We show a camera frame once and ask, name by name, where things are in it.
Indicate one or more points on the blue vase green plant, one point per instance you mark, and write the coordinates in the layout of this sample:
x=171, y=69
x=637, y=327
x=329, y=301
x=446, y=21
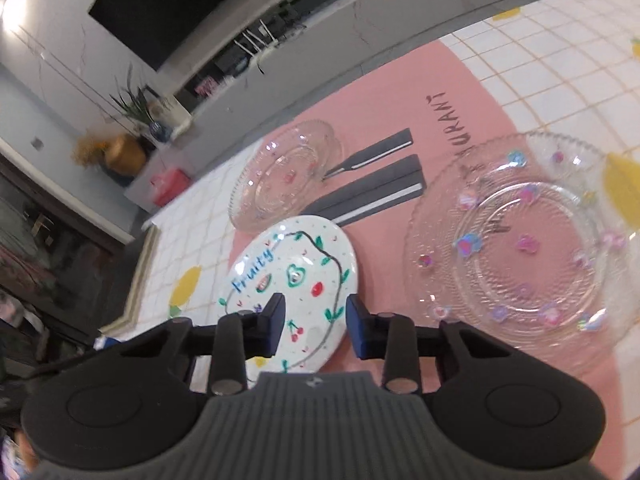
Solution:
x=135, y=104

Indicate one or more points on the white tv console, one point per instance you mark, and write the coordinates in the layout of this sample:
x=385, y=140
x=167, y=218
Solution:
x=327, y=52

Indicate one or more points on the pink plastic basket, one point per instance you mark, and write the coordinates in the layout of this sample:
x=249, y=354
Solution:
x=167, y=185

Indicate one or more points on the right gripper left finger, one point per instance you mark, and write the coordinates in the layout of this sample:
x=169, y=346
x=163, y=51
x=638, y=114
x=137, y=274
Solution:
x=241, y=336

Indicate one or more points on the black notebook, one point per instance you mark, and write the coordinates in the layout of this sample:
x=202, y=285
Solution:
x=121, y=295

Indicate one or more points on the golden vase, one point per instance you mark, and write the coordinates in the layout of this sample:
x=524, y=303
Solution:
x=124, y=155

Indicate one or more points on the white fruity painted plate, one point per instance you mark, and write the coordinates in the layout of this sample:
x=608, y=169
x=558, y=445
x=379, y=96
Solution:
x=311, y=262

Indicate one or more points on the clear glass plate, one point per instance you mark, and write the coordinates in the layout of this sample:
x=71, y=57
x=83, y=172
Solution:
x=285, y=172
x=518, y=238

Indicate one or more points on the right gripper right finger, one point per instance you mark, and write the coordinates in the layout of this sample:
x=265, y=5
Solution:
x=388, y=337

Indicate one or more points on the white wifi router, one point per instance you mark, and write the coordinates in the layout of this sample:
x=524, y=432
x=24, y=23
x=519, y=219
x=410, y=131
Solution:
x=256, y=39

